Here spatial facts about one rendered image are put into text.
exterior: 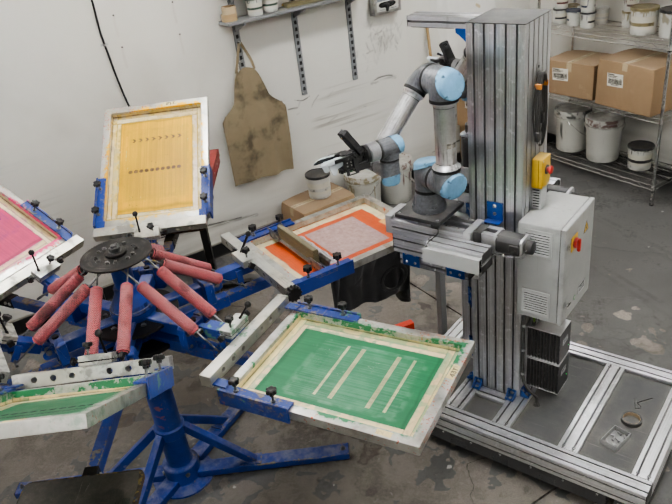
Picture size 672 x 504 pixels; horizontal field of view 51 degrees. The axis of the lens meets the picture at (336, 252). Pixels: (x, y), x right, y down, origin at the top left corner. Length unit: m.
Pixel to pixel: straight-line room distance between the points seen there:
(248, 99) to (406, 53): 1.51
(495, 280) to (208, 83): 2.76
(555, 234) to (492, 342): 0.75
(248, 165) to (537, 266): 2.89
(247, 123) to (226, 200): 0.62
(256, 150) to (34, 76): 1.64
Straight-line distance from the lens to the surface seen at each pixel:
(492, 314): 3.39
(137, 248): 3.05
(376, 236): 3.54
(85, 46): 4.90
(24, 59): 4.83
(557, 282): 3.09
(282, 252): 3.51
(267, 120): 5.38
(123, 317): 2.85
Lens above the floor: 2.63
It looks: 29 degrees down
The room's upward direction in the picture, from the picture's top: 7 degrees counter-clockwise
